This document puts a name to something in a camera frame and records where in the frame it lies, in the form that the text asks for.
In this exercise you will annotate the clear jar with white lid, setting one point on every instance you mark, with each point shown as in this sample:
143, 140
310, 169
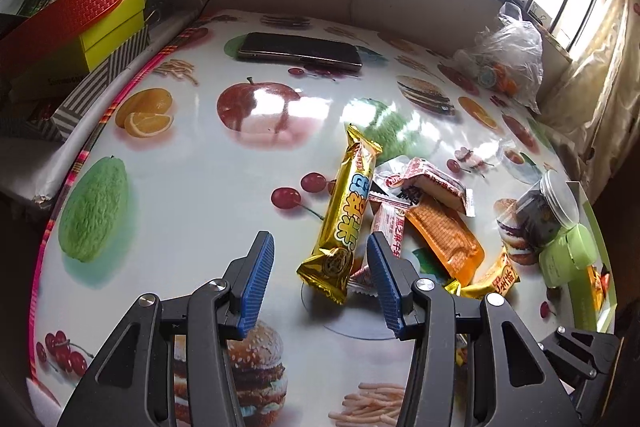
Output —
537, 217

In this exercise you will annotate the dark green snack packet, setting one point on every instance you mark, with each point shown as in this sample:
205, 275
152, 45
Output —
430, 262

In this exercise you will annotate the cream patterned curtain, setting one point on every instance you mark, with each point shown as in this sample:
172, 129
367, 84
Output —
600, 82

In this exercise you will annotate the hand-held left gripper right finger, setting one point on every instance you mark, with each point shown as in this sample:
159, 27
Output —
387, 287

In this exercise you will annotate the orange and white snack pouch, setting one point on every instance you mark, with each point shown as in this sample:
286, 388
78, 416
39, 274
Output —
445, 232

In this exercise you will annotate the black binder clip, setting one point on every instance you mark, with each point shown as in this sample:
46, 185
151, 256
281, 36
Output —
537, 14

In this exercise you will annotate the black smartphone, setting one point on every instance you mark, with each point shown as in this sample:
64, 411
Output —
300, 49

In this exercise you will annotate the long gold snack bar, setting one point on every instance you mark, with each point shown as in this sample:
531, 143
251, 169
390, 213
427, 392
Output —
345, 207

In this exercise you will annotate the small gold snack packet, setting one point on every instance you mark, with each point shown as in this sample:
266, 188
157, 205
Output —
500, 277

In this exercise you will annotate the green cardboard box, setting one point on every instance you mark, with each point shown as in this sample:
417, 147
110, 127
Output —
582, 307

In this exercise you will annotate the red woven-pattern box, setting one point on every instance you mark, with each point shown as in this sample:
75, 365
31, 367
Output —
65, 17

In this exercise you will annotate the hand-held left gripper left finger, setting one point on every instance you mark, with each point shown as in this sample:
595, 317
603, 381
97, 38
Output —
255, 282

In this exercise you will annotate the fruit print tablecloth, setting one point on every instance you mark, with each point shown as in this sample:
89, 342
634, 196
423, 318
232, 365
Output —
200, 187

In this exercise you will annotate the grey striped box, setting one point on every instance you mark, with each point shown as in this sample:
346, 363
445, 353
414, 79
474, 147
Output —
85, 102

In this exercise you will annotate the lime green box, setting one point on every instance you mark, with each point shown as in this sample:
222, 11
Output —
115, 27

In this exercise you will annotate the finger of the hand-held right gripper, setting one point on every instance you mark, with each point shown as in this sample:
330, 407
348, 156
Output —
585, 349

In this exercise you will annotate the clear plastic bag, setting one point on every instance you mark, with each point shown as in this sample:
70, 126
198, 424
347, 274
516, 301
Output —
515, 52

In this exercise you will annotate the olive green box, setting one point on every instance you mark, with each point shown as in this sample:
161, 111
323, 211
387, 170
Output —
45, 87

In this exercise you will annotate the green jar with green lid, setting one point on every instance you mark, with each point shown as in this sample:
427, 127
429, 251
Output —
565, 257

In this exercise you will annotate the red and white nougat packet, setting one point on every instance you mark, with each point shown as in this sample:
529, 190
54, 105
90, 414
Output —
390, 219

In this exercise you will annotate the red and white snack packet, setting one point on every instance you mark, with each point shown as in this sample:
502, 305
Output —
435, 184

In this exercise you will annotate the pile of small snack packets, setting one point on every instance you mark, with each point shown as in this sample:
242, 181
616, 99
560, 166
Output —
597, 284

